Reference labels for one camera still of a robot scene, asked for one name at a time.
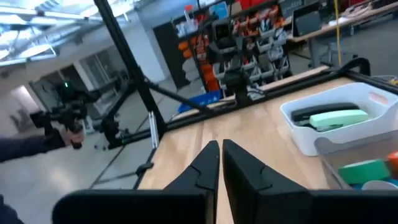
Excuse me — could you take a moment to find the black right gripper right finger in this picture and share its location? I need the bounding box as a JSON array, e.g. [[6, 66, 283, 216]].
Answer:
[[222, 139, 312, 224]]

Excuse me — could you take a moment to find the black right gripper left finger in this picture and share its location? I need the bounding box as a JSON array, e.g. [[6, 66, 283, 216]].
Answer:
[[163, 139, 220, 224]]

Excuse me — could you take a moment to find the black stapler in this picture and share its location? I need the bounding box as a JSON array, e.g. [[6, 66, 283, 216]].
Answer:
[[290, 102, 360, 123]]

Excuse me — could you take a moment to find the mint green stapler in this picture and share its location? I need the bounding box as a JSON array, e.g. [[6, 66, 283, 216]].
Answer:
[[309, 109, 369, 129]]

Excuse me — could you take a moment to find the green tape roll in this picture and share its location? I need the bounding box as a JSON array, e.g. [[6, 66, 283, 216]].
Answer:
[[338, 158, 391, 185]]

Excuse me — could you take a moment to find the silver aluminium profile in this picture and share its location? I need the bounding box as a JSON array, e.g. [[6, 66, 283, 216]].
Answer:
[[148, 111, 159, 149]]

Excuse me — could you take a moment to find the white plastic bin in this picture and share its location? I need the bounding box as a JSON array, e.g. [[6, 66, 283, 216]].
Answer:
[[279, 82, 398, 156]]

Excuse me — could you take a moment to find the blue crate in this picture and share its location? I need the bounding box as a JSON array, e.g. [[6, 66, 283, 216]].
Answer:
[[177, 90, 223, 113]]

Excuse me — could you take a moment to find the grey translucent plastic bin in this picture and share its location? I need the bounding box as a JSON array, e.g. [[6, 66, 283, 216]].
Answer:
[[313, 129, 398, 190]]

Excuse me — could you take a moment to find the storage shelf with bins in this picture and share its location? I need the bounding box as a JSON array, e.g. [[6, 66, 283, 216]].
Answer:
[[172, 0, 293, 94]]

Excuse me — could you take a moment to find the person's hand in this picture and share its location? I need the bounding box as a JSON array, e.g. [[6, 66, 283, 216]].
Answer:
[[60, 129, 85, 149]]

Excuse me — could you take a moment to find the black handheld device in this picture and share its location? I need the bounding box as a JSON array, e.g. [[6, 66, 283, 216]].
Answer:
[[29, 80, 100, 150]]

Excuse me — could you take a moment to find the black laptop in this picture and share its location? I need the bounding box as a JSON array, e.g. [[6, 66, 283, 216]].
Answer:
[[292, 2, 323, 38]]

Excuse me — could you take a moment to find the person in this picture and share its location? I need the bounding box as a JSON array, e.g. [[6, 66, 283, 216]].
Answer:
[[0, 133, 68, 224]]

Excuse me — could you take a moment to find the wooden desk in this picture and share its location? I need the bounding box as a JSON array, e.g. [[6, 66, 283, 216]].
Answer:
[[287, 0, 398, 68]]

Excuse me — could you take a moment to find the black aluminium table frame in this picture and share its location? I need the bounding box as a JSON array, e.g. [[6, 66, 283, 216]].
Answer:
[[90, 0, 398, 190]]

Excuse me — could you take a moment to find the yellow hanging cord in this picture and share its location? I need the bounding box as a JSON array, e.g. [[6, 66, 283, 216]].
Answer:
[[334, 0, 343, 66]]

